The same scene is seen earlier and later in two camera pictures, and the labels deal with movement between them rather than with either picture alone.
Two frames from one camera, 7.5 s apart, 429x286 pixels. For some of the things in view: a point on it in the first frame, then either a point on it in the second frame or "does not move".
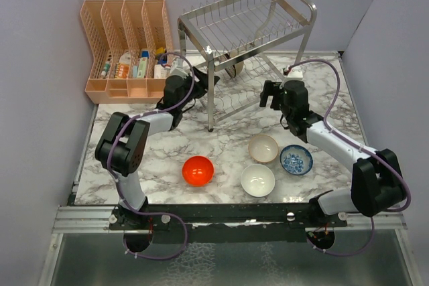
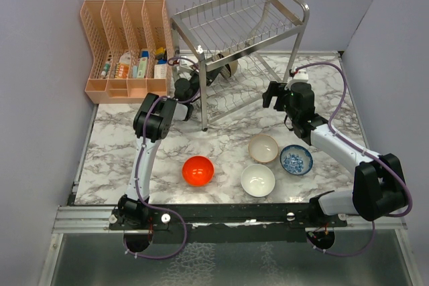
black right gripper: x=272 y=88 does not move
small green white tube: x=107 y=64 does not move
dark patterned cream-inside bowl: x=234 y=69 -> x=228 y=69
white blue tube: x=143 y=63 does not move
